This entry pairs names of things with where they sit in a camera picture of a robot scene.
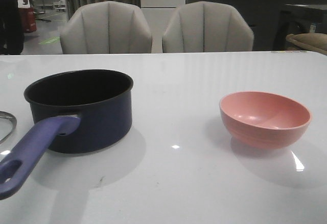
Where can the pink bowl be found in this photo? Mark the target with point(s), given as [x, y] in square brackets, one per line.
[264, 120]

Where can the glass lid blue knob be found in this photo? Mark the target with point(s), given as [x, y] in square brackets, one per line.
[8, 125]

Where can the dark blue saucepan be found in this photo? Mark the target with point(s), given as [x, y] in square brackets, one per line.
[73, 112]

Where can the right beige upholstered chair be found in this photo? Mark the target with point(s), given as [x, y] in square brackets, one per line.
[207, 27]

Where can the beige upholstered chair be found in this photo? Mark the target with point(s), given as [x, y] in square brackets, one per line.
[107, 28]
[207, 27]

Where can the left beige upholstered chair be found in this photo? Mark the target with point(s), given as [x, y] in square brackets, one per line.
[107, 28]

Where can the white drawer cabinet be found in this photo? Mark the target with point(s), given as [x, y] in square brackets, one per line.
[157, 14]

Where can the dark sideboard counter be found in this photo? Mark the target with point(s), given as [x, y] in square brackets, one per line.
[262, 16]

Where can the dark side table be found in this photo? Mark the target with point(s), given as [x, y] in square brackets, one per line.
[299, 19]

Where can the person in background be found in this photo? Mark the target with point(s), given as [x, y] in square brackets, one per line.
[12, 35]

